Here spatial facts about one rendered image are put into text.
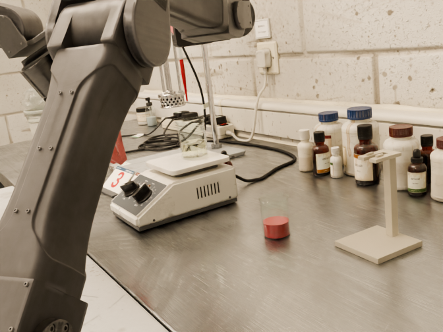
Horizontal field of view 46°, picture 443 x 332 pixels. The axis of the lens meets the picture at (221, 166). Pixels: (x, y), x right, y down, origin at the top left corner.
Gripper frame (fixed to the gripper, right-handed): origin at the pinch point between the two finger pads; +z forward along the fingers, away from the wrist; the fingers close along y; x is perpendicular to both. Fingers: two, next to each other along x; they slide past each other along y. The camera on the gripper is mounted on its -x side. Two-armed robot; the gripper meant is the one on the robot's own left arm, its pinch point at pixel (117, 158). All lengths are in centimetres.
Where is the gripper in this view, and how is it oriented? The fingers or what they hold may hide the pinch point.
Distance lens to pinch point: 86.5
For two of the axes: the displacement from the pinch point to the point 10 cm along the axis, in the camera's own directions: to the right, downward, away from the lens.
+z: 5.3, 7.3, 4.4
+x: -6.1, 6.8, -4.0
